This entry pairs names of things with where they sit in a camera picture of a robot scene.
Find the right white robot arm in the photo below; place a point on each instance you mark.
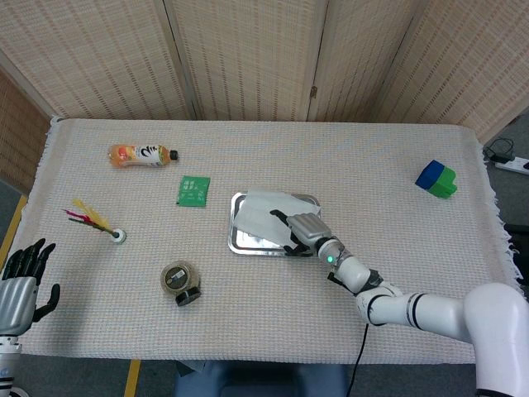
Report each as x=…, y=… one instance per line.
x=438, y=312

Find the white power strip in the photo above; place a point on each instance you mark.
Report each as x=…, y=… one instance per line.
x=512, y=165

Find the woven folding screen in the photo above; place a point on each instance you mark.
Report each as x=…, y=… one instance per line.
x=248, y=58

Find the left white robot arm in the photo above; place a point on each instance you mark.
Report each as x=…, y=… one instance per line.
x=7, y=364

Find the glass jar black lid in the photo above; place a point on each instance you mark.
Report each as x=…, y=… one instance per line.
x=177, y=279

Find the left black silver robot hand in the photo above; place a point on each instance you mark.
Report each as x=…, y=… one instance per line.
x=14, y=302

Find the green paper packet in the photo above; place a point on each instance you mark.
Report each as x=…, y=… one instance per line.
x=193, y=191

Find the feather shuttlecock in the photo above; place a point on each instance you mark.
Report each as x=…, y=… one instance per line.
x=97, y=221

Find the white paper sheet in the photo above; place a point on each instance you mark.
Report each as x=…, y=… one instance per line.
x=260, y=215

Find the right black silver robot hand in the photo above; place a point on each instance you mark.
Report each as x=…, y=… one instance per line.
x=308, y=227

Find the blue and green block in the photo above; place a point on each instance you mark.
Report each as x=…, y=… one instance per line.
x=436, y=178

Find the metal screen hinge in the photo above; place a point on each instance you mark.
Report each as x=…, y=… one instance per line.
x=313, y=92

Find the silver metal tray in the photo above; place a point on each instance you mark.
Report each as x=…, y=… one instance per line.
x=248, y=245

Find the orange drink bottle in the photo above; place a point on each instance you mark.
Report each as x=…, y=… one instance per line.
x=140, y=156

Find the white woven tablecloth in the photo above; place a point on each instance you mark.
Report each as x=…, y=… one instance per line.
x=248, y=322

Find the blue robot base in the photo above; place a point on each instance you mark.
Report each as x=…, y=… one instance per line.
x=264, y=380

